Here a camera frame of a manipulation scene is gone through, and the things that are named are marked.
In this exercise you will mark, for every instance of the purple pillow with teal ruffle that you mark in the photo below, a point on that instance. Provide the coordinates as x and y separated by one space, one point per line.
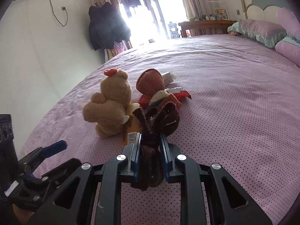
262 30

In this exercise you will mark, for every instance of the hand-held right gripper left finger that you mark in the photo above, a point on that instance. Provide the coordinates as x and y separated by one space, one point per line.
136 159

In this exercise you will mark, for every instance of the brown cream striped sock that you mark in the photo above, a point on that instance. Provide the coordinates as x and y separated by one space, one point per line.
159 97

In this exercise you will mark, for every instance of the dark clothes on balcony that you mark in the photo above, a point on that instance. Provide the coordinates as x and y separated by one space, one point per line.
131 0

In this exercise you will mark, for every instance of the blue white box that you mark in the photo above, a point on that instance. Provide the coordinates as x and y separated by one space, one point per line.
174 30

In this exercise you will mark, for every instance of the small items on desk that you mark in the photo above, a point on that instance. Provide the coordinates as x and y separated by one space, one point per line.
207 17

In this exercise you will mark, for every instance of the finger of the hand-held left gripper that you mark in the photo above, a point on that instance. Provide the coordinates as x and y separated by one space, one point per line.
64 170
55 147

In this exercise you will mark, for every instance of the wooden desk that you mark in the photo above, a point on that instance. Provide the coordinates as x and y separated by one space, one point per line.
204 27

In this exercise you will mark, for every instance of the colourful picture box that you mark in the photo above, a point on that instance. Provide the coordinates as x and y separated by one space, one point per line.
221 14

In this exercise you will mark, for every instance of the glass sliding door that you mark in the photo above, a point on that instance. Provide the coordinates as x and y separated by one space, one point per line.
150 11

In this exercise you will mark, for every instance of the wall switch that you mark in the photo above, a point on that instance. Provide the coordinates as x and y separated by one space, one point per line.
238 12

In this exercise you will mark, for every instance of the dark hanging coats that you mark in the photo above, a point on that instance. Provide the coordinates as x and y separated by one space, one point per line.
105 28

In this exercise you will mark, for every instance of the person's left hand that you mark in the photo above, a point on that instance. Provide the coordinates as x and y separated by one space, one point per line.
23 215

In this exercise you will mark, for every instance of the purple pillow front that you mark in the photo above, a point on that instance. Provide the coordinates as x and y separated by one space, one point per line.
289 42

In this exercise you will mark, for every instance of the brown teddy bear plush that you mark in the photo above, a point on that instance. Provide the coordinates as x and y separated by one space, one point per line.
112 103

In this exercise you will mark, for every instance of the colourful hanging clothes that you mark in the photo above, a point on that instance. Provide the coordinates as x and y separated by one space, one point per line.
117 50

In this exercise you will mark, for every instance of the red snack wrapper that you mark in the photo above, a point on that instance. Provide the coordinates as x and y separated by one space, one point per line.
181 95

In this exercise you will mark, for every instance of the yellow packet with barcode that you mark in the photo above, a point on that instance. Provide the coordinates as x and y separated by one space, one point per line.
131 138

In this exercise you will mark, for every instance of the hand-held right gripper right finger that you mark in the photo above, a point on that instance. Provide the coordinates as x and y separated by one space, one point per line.
166 159

